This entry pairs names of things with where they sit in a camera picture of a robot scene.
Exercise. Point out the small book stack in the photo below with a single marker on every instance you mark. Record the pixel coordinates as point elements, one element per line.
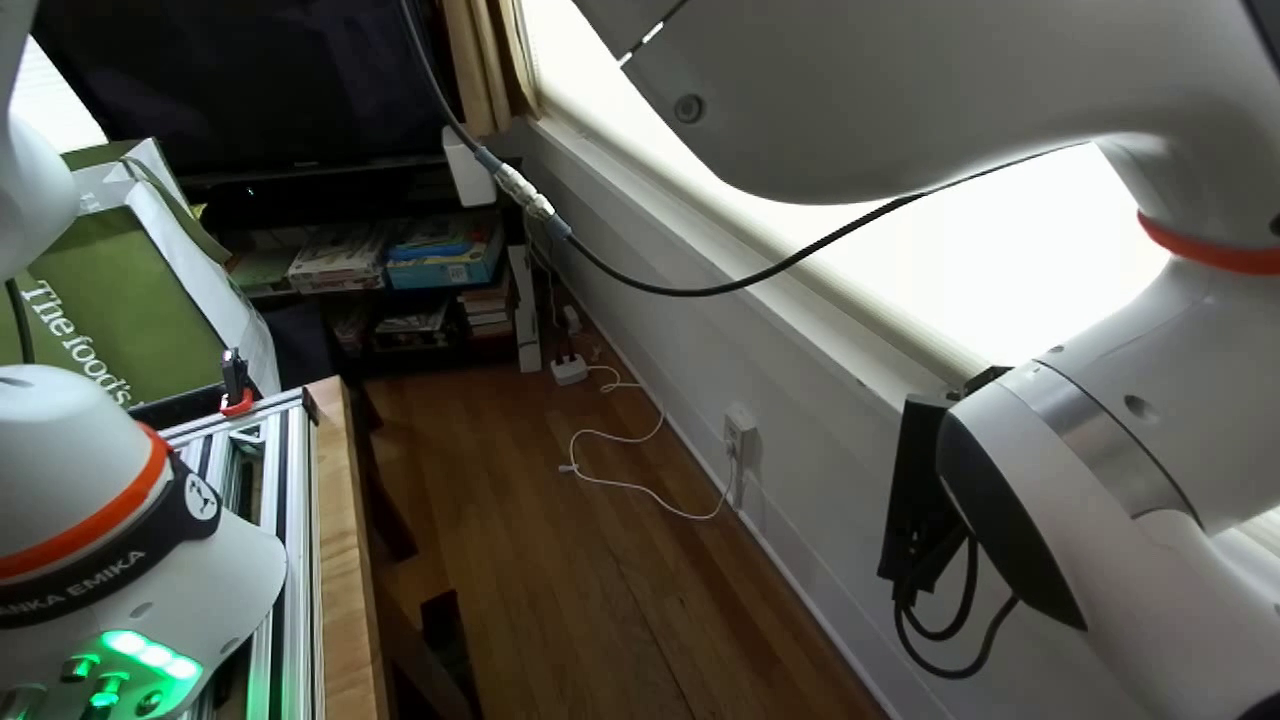
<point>487,315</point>

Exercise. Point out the white window sill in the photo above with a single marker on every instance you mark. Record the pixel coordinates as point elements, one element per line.
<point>802,315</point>

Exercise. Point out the white board game box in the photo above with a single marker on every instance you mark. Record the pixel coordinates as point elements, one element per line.
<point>332,263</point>

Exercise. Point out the blue board game box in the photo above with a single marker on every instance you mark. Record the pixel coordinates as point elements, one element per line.
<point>443,256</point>

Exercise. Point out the white power adapter block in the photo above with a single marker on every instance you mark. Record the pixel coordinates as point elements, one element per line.
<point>571,371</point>

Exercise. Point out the dark low bookshelf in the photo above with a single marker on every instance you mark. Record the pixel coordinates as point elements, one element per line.
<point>267,187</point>

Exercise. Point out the green white box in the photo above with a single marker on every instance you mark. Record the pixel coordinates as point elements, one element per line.
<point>105,305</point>

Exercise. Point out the aluminium extrusion frame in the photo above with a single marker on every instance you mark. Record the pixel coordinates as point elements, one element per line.
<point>298,561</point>

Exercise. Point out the white upright box device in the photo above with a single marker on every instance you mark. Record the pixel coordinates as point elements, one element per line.
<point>529,315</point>

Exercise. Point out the wooden table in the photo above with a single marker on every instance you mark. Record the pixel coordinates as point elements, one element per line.
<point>345,561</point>

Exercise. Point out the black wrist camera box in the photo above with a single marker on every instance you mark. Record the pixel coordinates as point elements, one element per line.
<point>922,492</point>

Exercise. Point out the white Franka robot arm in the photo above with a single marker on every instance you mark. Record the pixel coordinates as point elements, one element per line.
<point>935,95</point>

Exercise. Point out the wooden window side slats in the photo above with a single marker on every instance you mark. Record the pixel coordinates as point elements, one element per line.
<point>480,62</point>

